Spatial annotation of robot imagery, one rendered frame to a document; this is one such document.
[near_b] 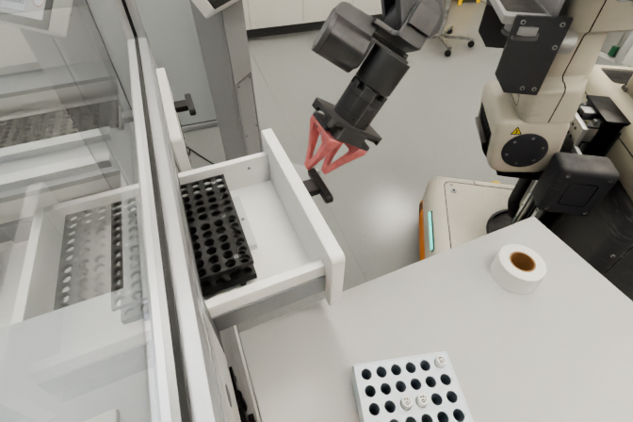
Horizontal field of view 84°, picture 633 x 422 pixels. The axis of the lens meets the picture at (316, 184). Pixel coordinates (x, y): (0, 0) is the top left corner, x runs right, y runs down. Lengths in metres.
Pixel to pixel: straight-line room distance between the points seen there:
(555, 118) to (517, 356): 0.57
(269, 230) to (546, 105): 0.69
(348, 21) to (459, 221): 1.04
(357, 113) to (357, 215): 1.24
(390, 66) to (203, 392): 0.40
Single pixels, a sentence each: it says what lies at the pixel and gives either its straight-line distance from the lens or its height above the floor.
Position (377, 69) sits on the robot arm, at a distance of 0.49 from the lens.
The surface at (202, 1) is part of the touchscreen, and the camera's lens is 1.11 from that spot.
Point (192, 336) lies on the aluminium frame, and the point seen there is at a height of 0.99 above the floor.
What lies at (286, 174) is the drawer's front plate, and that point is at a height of 0.93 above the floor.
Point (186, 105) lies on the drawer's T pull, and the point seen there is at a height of 0.91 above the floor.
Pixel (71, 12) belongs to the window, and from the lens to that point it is 0.32.
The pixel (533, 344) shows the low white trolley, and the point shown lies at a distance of 0.63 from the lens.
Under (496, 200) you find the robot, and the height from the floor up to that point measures 0.28.
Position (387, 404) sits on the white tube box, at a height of 0.78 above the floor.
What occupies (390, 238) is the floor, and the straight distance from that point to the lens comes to 1.64.
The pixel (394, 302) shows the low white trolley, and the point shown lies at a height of 0.76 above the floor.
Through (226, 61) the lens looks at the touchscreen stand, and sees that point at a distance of 1.38.
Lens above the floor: 1.27
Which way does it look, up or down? 43 degrees down
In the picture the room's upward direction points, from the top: straight up
